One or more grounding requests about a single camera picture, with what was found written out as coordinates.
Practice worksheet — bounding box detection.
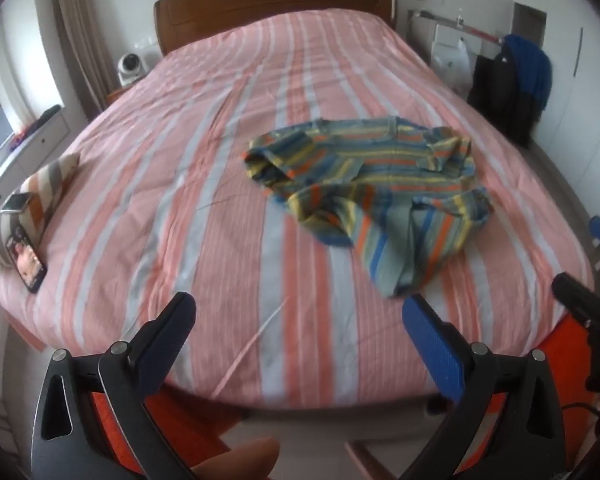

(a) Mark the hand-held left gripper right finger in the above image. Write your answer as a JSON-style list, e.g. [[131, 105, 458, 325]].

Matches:
[[402, 294, 567, 480]]

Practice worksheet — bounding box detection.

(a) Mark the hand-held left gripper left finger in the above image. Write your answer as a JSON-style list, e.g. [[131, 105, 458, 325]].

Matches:
[[30, 291, 216, 480]]

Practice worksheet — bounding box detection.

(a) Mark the colourful striped shirt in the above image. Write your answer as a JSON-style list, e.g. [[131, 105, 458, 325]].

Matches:
[[243, 116, 495, 297]]

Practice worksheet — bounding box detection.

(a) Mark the person's left hand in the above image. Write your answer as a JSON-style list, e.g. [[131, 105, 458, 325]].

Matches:
[[190, 436, 281, 480]]

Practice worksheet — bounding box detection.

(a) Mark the orange red blanket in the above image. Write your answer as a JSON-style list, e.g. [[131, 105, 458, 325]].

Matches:
[[87, 310, 588, 476]]

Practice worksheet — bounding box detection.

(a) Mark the pink striped bed sheet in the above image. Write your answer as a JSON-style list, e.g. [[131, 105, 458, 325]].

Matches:
[[0, 7, 596, 411]]

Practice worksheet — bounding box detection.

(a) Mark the white wardrobe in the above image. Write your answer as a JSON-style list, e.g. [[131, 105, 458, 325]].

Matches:
[[512, 0, 600, 186]]

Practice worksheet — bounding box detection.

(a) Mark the black smartphone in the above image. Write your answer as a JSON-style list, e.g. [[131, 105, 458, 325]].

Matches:
[[7, 225, 48, 293]]

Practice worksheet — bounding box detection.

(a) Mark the black jacket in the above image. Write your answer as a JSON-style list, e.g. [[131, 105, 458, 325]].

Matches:
[[467, 52, 541, 148]]

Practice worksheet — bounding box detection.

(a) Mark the blue garment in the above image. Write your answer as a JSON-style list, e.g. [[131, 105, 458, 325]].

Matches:
[[502, 34, 553, 111]]

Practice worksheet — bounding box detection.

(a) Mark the brown striped pillow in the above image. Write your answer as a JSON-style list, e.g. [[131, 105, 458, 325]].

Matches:
[[0, 152, 81, 266]]

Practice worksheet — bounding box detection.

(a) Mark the grey smartphone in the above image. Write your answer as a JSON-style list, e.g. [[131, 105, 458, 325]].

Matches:
[[0, 192, 33, 214]]

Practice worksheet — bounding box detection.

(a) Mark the white drawer cabinet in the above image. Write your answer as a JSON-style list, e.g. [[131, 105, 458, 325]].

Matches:
[[0, 107, 76, 221]]

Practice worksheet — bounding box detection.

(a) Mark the white plastic bag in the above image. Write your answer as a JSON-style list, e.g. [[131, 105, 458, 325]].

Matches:
[[430, 37, 471, 92]]

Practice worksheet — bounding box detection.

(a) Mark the beige curtain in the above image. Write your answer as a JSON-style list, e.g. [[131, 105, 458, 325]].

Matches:
[[50, 0, 112, 111]]

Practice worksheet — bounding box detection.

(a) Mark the white security camera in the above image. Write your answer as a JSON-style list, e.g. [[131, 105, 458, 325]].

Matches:
[[117, 51, 148, 86]]

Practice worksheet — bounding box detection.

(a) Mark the metal clothes rail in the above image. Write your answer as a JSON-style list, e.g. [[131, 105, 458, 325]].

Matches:
[[409, 9, 503, 43]]

